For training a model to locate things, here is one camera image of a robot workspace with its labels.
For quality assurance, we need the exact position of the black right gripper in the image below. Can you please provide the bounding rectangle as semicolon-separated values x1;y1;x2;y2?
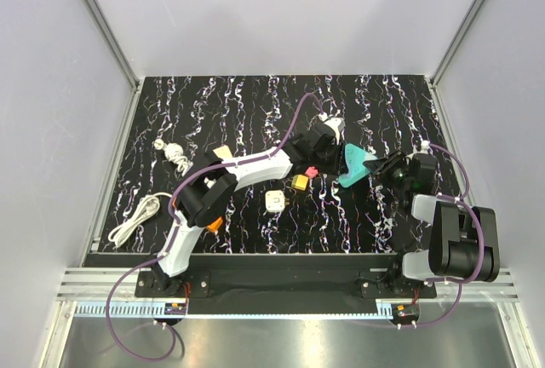
364;149;411;190

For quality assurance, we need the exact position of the pink plug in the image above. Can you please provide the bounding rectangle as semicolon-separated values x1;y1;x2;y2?
304;166;319;179

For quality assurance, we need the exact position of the teal triangular power strip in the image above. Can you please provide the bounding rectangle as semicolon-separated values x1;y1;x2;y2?
338;143;377;188

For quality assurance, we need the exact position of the yellow plug adapter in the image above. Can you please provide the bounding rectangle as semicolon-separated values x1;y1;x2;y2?
291;174;310;191

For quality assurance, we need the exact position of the white cube socket adapter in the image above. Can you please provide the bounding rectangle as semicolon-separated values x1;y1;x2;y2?
265;190;290;214

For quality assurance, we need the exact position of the white pink socket adapter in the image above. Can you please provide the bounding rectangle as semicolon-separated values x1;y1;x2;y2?
213;145;232;159

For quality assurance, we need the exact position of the orange power strip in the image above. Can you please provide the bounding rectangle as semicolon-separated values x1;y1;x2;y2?
207;216;224;234

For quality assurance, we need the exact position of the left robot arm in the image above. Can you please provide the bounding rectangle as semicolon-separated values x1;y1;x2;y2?
153;118;345;296

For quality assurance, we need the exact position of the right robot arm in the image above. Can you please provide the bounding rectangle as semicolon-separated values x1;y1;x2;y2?
364;152;500;297

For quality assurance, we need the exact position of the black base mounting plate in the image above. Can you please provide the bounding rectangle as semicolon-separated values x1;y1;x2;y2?
135;269;437;300

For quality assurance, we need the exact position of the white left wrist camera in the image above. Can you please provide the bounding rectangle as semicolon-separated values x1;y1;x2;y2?
318;112;346;142

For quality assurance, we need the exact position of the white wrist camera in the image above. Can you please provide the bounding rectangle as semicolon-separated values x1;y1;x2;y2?
421;141;430;153
318;112;346;142

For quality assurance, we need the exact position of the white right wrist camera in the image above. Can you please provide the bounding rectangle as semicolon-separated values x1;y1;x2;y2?
421;141;430;153

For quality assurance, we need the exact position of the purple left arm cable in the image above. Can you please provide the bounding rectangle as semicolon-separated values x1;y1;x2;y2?
105;93;327;361

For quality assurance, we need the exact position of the white plug with cord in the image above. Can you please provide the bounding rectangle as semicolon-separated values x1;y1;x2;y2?
153;139;192;175

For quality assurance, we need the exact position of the white power cord bundle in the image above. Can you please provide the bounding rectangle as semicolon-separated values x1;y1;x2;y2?
108;191;174;250

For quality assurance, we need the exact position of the aluminium frame rail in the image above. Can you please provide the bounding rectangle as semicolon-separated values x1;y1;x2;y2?
63;0;141;88

